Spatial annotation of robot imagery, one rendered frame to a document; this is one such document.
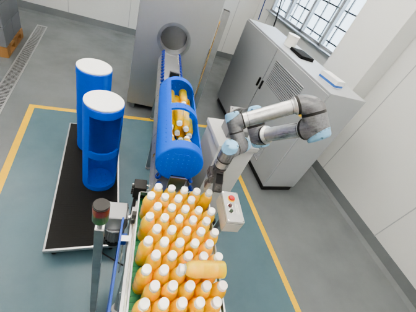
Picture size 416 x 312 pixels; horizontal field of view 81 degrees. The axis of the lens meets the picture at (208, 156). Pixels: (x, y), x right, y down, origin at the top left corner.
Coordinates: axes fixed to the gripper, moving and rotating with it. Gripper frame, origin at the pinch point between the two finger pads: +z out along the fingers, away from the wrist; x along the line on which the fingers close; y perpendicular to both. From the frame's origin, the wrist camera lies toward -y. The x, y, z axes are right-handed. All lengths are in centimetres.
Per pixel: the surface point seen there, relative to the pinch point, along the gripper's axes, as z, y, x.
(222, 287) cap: -1, -50, 0
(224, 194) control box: -1.0, -1.4, -8.8
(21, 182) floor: 108, 75, 133
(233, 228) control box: 4.8, -18.7, -13.5
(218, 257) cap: -0.7, -37.9, 0.5
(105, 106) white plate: 5, 70, 67
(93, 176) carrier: 93, 80, 75
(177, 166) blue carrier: 1.2, 17.5, 17.6
